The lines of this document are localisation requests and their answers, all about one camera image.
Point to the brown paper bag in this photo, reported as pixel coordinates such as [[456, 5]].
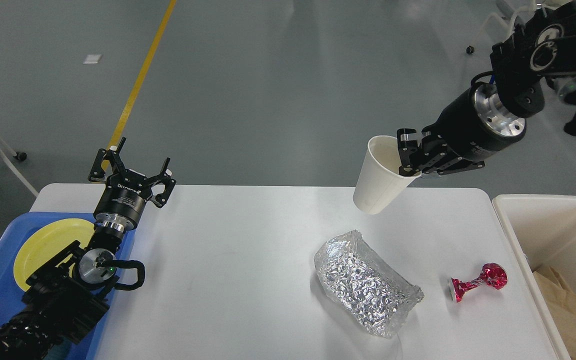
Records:
[[560, 300]]

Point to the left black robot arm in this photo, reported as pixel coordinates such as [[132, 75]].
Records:
[[66, 297]]

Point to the red foil wrapper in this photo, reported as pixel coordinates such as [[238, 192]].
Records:
[[491, 275]]

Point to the white paper cup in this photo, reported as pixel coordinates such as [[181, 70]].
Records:
[[383, 176]]

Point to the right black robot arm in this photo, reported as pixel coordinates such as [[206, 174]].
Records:
[[543, 48]]

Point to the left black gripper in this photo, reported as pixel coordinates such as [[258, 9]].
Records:
[[120, 203]]

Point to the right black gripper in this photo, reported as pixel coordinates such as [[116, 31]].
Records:
[[475, 126]]

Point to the white plastic bin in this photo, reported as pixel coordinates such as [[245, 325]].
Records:
[[541, 230]]

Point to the yellow plate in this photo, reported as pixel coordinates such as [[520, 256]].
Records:
[[45, 243]]

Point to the white rolling chair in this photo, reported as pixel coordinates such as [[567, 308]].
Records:
[[507, 15]]

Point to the large foil ball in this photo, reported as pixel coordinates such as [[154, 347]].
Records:
[[355, 277]]

